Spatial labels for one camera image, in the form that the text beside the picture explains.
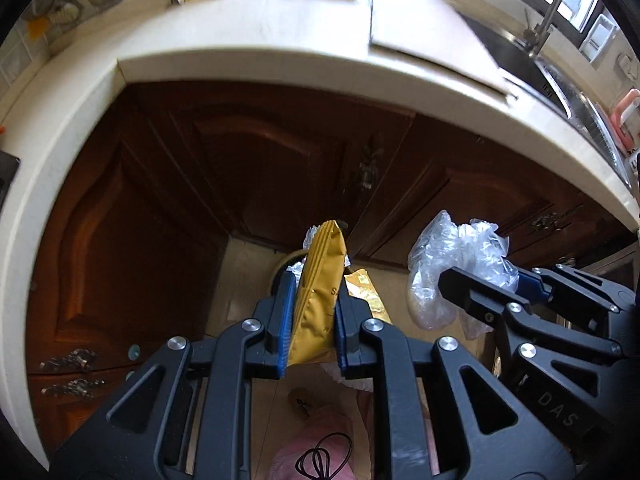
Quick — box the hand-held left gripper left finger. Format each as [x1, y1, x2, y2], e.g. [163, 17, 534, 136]
[47, 271, 301, 480]

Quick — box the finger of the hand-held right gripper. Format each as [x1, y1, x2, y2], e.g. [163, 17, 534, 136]
[439, 266, 626, 362]
[517, 262, 640, 342]

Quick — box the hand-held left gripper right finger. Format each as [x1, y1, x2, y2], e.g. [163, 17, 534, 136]
[334, 290, 576, 480]

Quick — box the mustard yellow pouch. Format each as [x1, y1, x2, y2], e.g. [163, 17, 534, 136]
[289, 220, 348, 366]

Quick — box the round dark waste bin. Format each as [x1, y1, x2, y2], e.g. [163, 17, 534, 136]
[267, 247, 396, 326]

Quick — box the clear plastic bag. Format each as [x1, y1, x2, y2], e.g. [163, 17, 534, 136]
[406, 210, 521, 341]

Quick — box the orange snack wrapper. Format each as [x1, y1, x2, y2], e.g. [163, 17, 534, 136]
[345, 269, 393, 326]

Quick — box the yellow slipper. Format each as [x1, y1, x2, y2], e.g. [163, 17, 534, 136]
[289, 387, 313, 413]

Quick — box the person's pink trouser leg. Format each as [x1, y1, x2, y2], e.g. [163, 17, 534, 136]
[270, 375, 381, 480]

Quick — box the pink plastic holder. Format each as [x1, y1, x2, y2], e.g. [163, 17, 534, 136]
[607, 88, 640, 151]

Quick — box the stainless steel sink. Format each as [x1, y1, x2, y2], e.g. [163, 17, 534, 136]
[460, 10, 631, 186]

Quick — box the brown cardboard sheet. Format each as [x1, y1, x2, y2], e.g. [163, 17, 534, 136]
[367, 0, 521, 103]

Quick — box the steel faucet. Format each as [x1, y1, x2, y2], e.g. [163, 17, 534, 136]
[522, 0, 576, 56]

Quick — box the black glass cooktop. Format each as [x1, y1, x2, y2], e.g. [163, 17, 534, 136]
[0, 150, 22, 211]

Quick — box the white slotted spoon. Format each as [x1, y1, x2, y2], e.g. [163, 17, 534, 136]
[47, 2, 81, 23]

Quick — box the black cable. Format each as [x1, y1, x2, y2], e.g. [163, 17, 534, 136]
[295, 432, 353, 480]

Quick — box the white wall socket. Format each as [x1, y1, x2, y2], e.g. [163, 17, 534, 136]
[580, 10, 618, 63]

